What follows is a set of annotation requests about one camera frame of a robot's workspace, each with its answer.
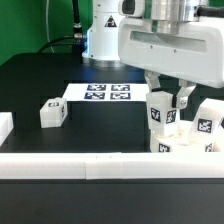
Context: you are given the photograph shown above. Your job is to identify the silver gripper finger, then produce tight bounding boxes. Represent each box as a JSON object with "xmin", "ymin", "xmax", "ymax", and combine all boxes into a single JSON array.
[
  {"xmin": 144, "ymin": 70, "xmax": 161, "ymax": 92},
  {"xmin": 172, "ymin": 79, "xmax": 196, "ymax": 110}
]

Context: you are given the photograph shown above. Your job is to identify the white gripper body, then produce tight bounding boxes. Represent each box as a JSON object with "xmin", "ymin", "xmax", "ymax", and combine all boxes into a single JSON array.
[{"xmin": 118, "ymin": 17, "xmax": 224, "ymax": 88}]

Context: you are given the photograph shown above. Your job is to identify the white round stool seat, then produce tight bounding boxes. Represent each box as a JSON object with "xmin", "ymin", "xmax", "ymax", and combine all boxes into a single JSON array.
[{"xmin": 149, "ymin": 119, "xmax": 224, "ymax": 153}]

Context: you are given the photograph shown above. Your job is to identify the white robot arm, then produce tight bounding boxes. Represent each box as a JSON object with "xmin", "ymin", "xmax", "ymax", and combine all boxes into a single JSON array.
[{"xmin": 83, "ymin": 0, "xmax": 224, "ymax": 109}]

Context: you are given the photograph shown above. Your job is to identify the white marker sheet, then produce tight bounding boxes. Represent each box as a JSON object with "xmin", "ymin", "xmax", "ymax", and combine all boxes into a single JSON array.
[{"xmin": 63, "ymin": 83, "xmax": 148, "ymax": 102}]

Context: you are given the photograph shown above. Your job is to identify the white front fence bar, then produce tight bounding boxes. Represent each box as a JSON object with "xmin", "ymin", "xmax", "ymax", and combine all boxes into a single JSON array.
[{"xmin": 0, "ymin": 152, "xmax": 224, "ymax": 180}]

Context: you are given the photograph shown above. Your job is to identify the white fence bar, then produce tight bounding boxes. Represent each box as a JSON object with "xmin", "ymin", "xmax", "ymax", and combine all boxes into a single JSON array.
[
  {"xmin": 0, "ymin": 112, "xmax": 14, "ymax": 146},
  {"xmin": 0, "ymin": 152, "xmax": 224, "ymax": 180}
]

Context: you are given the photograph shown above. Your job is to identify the white left fence bar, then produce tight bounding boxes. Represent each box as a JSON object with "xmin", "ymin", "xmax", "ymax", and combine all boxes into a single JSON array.
[{"xmin": 0, "ymin": 112, "xmax": 14, "ymax": 146}]

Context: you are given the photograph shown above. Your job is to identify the black thick cable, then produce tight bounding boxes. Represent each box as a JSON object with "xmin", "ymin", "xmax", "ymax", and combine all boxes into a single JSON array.
[{"xmin": 72, "ymin": 0, "xmax": 84, "ymax": 40}]

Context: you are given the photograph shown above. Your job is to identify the thin white cable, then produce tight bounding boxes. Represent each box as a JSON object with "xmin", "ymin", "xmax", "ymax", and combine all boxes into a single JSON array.
[{"xmin": 45, "ymin": 0, "xmax": 55, "ymax": 54}]

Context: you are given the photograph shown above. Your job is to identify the black curved cable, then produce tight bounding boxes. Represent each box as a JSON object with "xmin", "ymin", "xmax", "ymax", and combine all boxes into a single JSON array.
[{"xmin": 37, "ymin": 34, "xmax": 88, "ymax": 54}]

